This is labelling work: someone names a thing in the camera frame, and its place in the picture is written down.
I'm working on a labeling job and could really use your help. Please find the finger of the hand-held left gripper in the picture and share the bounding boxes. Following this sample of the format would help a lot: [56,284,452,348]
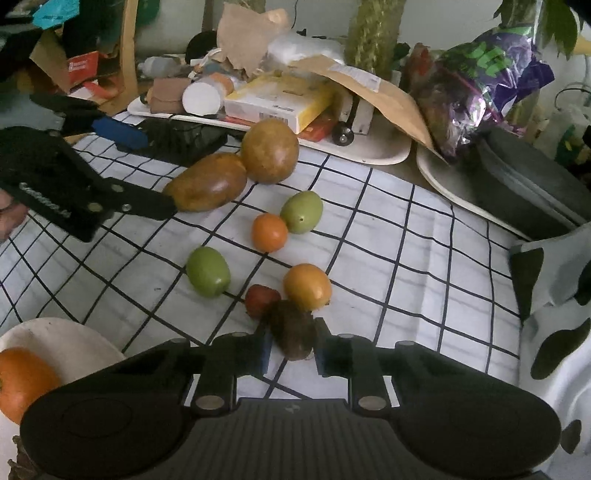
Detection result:
[92,178,179,221]
[30,92,151,151]

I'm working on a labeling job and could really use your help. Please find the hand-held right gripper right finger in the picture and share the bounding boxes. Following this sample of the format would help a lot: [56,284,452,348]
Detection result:
[315,318,446,412]

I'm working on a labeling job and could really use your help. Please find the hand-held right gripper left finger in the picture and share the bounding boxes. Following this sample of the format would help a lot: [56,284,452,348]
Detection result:
[134,320,273,412]

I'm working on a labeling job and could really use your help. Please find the dark brown kiwi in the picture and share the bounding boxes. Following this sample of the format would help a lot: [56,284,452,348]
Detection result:
[264,300,318,361]

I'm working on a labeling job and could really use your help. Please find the small red fruit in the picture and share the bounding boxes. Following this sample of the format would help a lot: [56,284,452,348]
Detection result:
[245,284,282,319]

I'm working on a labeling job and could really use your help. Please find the yellow-orange citrus fruit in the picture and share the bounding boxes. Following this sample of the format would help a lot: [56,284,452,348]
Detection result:
[283,263,332,312]

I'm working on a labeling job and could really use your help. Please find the small green fruit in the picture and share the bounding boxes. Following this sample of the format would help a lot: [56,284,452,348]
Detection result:
[280,190,324,234]
[186,246,231,297]

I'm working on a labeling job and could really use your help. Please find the small orange tangerine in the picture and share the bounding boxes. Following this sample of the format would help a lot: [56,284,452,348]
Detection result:
[252,213,289,252]

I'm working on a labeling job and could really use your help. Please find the round yellow-brown pear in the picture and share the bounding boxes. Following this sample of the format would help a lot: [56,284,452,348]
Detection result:
[241,117,300,184]

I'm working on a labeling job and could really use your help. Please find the white round plate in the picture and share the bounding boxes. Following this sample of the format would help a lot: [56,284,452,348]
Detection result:
[0,317,126,444]

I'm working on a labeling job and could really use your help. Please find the person's left hand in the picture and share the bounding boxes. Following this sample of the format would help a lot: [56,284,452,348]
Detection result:
[0,191,29,241]

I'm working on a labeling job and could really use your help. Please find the small brown cardboard box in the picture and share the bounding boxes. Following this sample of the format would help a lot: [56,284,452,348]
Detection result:
[150,78,192,114]

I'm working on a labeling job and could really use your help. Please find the black flat ribbed device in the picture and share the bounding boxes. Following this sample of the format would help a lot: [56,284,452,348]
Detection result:
[115,117,229,167]

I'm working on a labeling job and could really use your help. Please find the grey bottle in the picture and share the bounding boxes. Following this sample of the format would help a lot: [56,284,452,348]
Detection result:
[137,55,186,79]

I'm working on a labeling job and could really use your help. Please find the cardboard box with red label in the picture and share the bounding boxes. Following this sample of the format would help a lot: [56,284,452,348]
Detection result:
[30,28,126,99]

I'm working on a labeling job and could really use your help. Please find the white cylinder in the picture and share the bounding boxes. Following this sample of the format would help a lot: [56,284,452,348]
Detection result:
[182,76,225,116]

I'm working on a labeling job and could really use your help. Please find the black round object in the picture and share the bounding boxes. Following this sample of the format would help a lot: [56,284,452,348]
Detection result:
[187,30,223,66]

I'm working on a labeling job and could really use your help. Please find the black white checked blanket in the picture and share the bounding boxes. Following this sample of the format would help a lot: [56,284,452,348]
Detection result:
[0,111,529,403]

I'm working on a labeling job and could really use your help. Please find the teal plastic bag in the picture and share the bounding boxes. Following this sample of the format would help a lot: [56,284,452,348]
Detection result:
[32,0,80,28]

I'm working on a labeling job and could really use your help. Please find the crumpled brown paper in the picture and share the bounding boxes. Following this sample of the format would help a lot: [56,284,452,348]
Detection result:
[216,2,293,78]

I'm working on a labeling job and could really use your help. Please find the yellow flat box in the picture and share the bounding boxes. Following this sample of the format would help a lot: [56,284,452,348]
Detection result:
[224,74,338,134]

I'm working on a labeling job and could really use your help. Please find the red flat box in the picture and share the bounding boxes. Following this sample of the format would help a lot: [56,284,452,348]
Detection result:
[299,115,339,142]

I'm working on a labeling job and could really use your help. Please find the large orange persimmon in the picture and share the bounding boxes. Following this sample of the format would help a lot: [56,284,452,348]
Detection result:
[0,347,62,425]

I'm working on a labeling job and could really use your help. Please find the white plastic bag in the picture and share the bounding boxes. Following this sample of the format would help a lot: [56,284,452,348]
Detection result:
[268,32,347,66]

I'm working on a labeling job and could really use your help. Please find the white oval tray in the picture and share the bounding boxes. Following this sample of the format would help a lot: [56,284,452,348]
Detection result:
[127,95,413,165]
[416,143,532,241]

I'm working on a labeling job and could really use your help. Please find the cow print cloth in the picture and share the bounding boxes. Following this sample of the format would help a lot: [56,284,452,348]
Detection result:
[508,226,591,480]

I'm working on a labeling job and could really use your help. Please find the brown paper envelope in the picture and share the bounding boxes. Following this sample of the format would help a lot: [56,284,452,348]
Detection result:
[291,55,448,163]

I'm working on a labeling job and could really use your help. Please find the grey zipper case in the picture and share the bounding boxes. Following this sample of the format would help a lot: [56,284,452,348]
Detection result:
[471,127,591,241]

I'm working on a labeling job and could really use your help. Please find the purple foil bag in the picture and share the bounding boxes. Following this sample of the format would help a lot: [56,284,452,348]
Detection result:
[410,25,556,158]

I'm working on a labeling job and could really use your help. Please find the green plant leaves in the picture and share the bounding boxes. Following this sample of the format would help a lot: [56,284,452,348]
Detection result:
[499,0,583,62]

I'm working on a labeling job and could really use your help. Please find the curved wooden frame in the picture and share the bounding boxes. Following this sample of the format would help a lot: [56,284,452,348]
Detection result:
[119,0,140,116]

